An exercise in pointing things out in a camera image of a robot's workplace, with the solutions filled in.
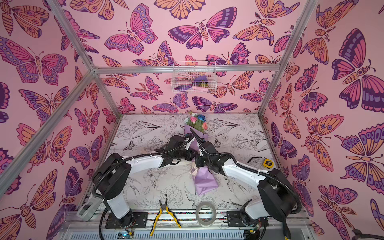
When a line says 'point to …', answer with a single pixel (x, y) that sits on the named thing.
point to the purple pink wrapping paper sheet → (203, 179)
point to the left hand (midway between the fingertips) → (200, 152)
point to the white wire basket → (197, 77)
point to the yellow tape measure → (268, 163)
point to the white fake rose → (186, 120)
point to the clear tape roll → (208, 224)
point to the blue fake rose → (201, 117)
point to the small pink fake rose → (193, 119)
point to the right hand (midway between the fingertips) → (195, 156)
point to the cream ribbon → (193, 171)
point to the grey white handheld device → (89, 208)
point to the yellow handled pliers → (164, 207)
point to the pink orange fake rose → (205, 126)
